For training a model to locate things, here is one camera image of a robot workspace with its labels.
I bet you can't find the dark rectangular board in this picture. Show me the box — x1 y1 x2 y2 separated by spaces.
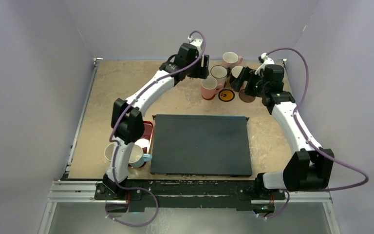
150 114 252 177

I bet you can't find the purple cable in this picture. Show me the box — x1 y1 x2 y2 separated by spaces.
104 30 207 228
255 47 370 220

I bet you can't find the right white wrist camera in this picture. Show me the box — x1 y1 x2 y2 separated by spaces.
255 53 275 75

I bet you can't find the red tray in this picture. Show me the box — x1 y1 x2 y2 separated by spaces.
140 121 154 154

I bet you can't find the pink handled white mug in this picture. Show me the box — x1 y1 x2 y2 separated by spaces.
222 52 243 69

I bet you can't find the black handled white mug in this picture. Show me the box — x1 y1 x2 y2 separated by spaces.
229 65 243 87

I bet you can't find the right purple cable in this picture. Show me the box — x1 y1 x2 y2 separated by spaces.
255 47 370 220

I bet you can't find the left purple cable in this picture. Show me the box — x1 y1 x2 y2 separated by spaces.
104 30 207 228

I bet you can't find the grey white mug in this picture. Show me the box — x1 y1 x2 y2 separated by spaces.
210 65 228 85

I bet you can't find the dark brown wooden coaster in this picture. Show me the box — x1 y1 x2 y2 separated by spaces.
239 89 255 103

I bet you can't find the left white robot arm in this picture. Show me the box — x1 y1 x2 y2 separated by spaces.
103 39 209 199

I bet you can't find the green handled white mug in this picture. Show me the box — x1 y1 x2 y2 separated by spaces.
104 143 114 162

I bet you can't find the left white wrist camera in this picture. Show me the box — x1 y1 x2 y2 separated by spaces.
187 36 205 54

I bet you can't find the orange smiley coaster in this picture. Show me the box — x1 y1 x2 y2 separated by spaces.
218 89 235 102

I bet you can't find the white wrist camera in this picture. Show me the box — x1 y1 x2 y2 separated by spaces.
255 53 275 75
187 36 205 54

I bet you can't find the salmon pink mug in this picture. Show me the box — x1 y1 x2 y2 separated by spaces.
201 77 224 100

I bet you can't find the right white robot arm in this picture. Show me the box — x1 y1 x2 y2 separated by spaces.
231 64 334 198

